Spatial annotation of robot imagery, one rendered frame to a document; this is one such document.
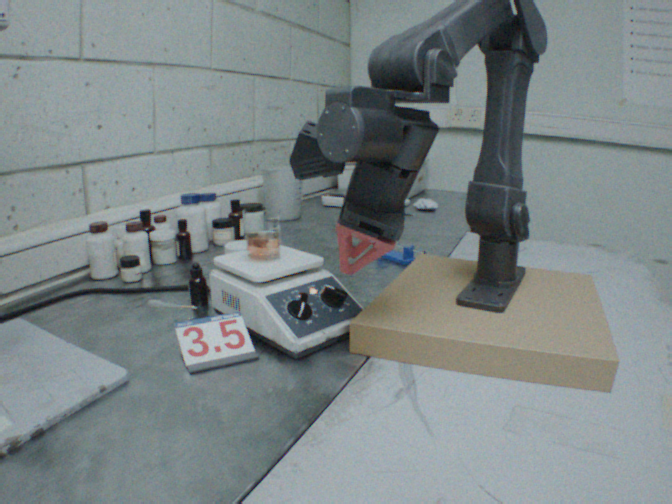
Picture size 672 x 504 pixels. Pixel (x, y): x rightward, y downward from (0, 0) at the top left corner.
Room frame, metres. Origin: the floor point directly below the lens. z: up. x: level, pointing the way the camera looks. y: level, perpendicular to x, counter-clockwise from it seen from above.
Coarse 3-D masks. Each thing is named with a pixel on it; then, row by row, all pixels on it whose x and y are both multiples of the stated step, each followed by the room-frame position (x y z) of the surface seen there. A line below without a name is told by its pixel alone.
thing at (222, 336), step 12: (204, 324) 0.51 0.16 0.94; (216, 324) 0.51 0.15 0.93; (228, 324) 0.52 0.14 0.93; (240, 324) 0.52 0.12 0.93; (180, 336) 0.48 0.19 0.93; (192, 336) 0.49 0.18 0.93; (204, 336) 0.49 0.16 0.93; (216, 336) 0.50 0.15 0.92; (228, 336) 0.50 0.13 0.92; (240, 336) 0.51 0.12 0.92; (192, 348) 0.47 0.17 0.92; (204, 348) 0.48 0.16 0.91; (216, 348) 0.49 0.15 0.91; (228, 348) 0.49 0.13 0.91; (240, 348) 0.50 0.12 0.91
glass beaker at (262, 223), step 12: (276, 204) 0.64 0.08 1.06; (252, 216) 0.60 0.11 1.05; (264, 216) 0.60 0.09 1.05; (276, 216) 0.61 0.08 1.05; (252, 228) 0.60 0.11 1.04; (264, 228) 0.60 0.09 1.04; (276, 228) 0.61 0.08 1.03; (252, 240) 0.60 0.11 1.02; (264, 240) 0.60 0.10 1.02; (276, 240) 0.61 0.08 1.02; (252, 252) 0.60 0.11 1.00; (264, 252) 0.60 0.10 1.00; (276, 252) 0.61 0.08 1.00
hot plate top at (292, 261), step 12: (240, 252) 0.65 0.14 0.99; (288, 252) 0.65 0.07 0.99; (300, 252) 0.65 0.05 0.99; (216, 264) 0.61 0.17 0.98; (228, 264) 0.59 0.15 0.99; (240, 264) 0.59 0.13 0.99; (252, 264) 0.59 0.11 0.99; (264, 264) 0.59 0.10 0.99; (276, 264) 0.59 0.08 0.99; (288, 264) 0.59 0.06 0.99; (300, 264) 0.59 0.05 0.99; (312, 264) 0.60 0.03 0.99; (252, 276) 0.55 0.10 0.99; (264, 276) 0.55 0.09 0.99; (276, 276) 0.56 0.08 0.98
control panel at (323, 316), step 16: (304, 288) 0.57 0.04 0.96; (320, 288) 0.58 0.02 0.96; (272, 304) 0.52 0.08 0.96; (320, 304) 0.55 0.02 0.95; (352, 304) 0.57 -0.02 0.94; (288, 320) 0.51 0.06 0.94; (304, 320) 0.52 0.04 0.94; (320, 320) 0.53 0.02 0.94; (336, 320) 0.54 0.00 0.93; (304, 336) 0.49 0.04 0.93
